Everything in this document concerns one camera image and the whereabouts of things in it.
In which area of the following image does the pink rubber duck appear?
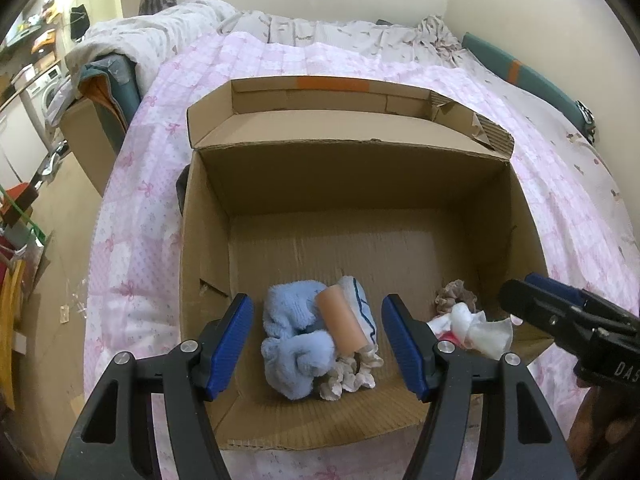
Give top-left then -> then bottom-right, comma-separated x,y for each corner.
428,321 -> 459,346

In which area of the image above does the cream ruffled scrunchie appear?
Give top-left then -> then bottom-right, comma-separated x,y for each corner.
316,347 -> 384,402

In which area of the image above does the light blue fluffy cloth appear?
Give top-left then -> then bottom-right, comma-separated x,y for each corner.
260,280 -> 336,401

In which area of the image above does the white sock with blue stripe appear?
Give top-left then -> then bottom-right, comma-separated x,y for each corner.
337,275 -> 378,349

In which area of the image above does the person's right hand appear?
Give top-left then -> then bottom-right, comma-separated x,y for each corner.
566,382 -> 639,474

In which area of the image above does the open cardboard box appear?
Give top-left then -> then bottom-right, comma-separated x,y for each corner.
178,75 -> 551,452

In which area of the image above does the brown bedside cardboard box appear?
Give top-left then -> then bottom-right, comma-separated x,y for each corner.
60,99 -> 126,196

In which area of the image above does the white kitchen cabinet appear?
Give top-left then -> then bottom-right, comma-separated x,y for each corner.
0,96 -> 48,190

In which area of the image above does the teal bolster with orange band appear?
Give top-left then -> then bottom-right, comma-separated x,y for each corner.
462,32 -> 597,145

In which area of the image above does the teal orange folded blanket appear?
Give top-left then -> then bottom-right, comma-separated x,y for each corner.
77,53 -> 141,133

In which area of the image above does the white washing machine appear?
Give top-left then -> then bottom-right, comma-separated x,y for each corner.
26,62 -> 67,126

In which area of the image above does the white grey crumpled duvet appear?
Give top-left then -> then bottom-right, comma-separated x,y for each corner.
65,0 -> 462,94

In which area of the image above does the yellow wooden ladder frame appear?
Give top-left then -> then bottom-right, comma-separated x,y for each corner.
0,260 -> 25,411

